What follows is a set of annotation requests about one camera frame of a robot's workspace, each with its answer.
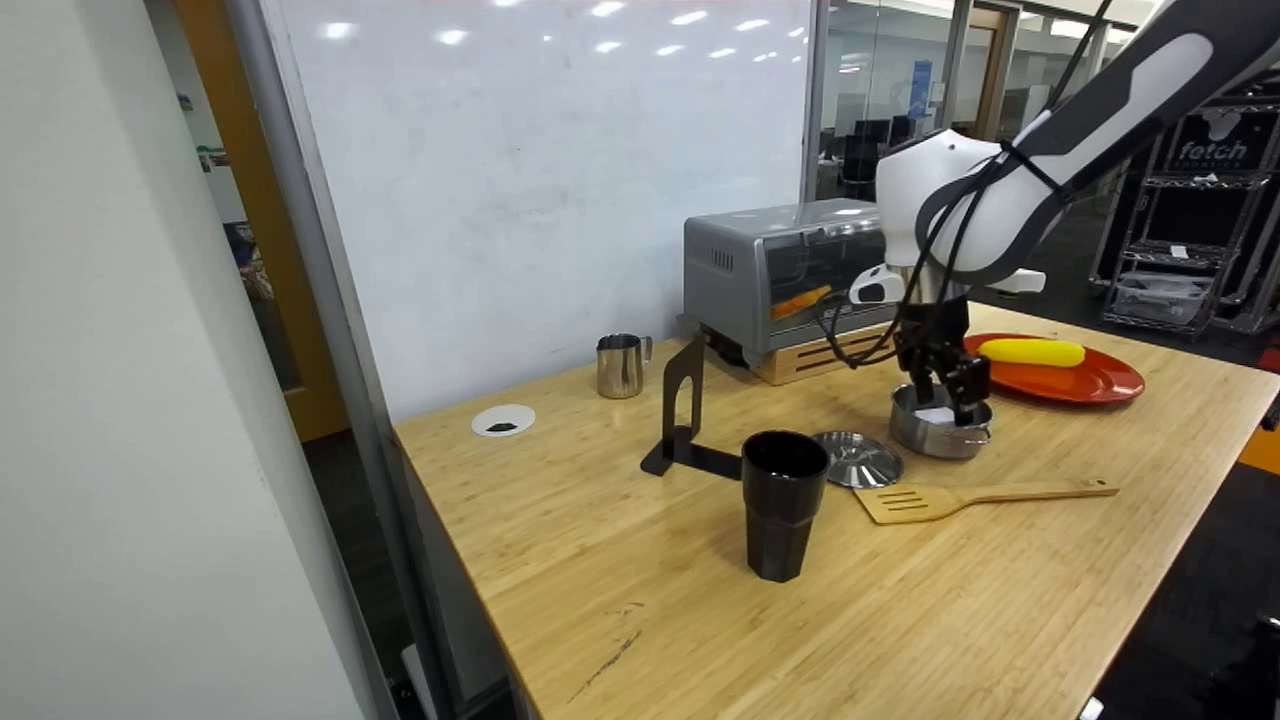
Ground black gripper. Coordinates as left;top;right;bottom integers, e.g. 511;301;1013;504
891;297;1000;413

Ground silver pot lid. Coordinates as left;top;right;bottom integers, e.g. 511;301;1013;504
813;423;909;494

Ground silver metal pot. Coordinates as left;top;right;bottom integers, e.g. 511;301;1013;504
882;379;1000;470

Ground yellow corn cob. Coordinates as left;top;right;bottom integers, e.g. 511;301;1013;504
975;333;1090;378

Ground wooden slotted spatula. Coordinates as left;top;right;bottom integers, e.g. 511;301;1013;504
848;473;1124;534

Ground wooden toaster stand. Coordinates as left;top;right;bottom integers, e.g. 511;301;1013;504
760;317;917;391

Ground orange plate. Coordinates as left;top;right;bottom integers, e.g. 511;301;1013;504
961;329;1148;413

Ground black plastic cup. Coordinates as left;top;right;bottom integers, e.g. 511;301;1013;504
734;423;836;590

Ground silver toaster oven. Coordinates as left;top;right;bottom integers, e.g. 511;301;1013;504
678;196;900;373

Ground black metal bookend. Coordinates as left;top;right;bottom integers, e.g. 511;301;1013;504
636;329;746;484

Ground black equipment rack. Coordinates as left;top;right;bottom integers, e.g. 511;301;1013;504
1087;56;1280;339

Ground small silver metal cup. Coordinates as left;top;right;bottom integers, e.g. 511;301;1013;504
590;329;661;405

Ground white glass board panel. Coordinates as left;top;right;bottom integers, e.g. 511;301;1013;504
223;0;821;434

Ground orange wooden door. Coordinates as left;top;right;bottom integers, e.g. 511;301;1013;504
174;0;352;449

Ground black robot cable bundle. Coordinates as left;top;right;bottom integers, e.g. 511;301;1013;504
813;0;1115;373

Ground white table cable grommet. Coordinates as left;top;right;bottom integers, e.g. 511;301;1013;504
468;401;538;445

